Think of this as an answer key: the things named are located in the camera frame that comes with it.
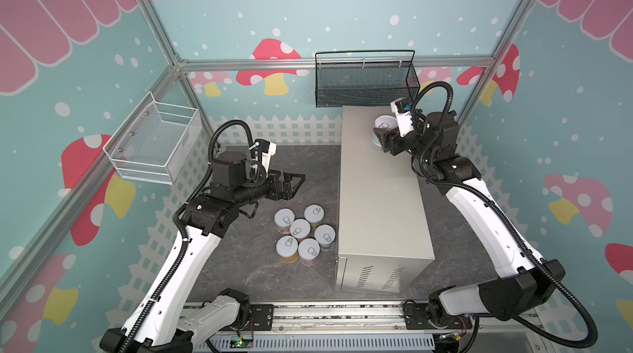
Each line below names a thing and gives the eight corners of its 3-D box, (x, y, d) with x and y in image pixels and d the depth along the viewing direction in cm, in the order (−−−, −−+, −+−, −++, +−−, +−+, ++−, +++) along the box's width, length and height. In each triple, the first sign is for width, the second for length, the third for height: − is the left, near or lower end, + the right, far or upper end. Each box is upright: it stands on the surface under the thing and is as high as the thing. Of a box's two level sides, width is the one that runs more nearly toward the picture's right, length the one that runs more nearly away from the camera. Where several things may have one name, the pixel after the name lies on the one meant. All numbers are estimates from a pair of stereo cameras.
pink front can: (299, 266, 87) (297, 259, 81) (300, 245, 91) (299, 237, 86) (320, 266, 87) (319, 259, 81) (320, 245, 91) (319, 237, 86)
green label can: (301, 223, 97) (299, 215, 92) (311, 208, 101) (310, 200, 96) (316, 231, 94) (315, 224, 89) (326, 216, 99) (326, 208, 93)
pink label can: (274, 236, 93) (272, 229, 88) (277, 215, 98) (275, 208, 94) (294, 236, 93) (292, 229, 88) (295, 215, 98) (294, 208, 94)
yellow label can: (277, 262, 87) (274, 256, 82) (279, 242, 92) (277, 235, 87) (298, 262, 87) (296, 256, 82) (299, 242, 92) (298, 235, 87)
